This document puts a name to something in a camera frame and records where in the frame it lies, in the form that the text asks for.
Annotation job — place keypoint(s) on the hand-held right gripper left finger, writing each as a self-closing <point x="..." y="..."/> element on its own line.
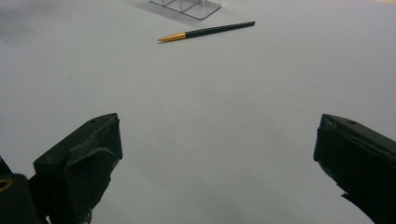
<point x="84" y="161"/>

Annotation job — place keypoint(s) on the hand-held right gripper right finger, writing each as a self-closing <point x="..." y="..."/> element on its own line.
<point x="358" y="158"/>

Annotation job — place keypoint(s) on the black pen with gold tip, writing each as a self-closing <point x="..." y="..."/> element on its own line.
<point x="211" y="31"/>

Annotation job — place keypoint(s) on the clear acrylic pen holder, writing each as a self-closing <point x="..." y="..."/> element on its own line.
<point x="190" y="6"/>

